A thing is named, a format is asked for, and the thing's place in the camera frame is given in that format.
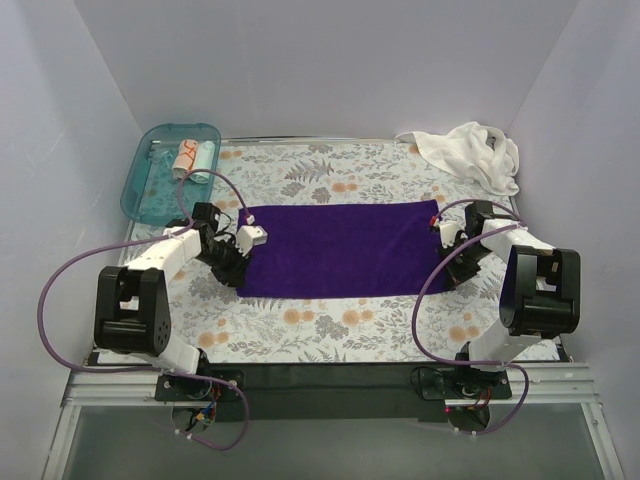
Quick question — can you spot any white towel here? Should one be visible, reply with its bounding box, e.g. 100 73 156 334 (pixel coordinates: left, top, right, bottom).
394 121 520 197

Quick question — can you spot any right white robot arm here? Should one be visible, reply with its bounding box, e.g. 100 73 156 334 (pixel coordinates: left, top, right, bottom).
431 200 581 398

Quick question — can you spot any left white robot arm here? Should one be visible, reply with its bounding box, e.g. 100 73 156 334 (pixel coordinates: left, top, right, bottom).
94 202 267 400

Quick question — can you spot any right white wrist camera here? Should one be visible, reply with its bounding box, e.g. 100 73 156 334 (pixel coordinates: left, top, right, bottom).
430 217 464 249

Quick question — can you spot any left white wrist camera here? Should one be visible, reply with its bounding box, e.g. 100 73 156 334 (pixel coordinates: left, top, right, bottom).
236 225 268 255

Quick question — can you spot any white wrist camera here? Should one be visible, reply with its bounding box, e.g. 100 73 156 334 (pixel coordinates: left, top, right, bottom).
236 225 268 255
430 217 464 249

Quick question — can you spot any teal plastic tray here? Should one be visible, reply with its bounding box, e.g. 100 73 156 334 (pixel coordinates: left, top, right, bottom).
120 123 221 226

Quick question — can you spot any purple towel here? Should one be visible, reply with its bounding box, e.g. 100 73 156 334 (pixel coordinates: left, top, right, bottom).
237 200 441 299

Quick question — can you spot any mint rolled towel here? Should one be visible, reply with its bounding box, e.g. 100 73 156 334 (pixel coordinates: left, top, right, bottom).
189 141 216 184

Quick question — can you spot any orange patterned rolled towel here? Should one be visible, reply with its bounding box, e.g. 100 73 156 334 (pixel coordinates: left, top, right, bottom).
172 139 199 180

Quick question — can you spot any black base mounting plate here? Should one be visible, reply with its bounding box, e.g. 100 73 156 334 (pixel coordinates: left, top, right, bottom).
155 362 512 422

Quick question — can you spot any floral table mat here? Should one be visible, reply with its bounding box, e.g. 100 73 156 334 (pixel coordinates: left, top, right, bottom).
99 142 561 365

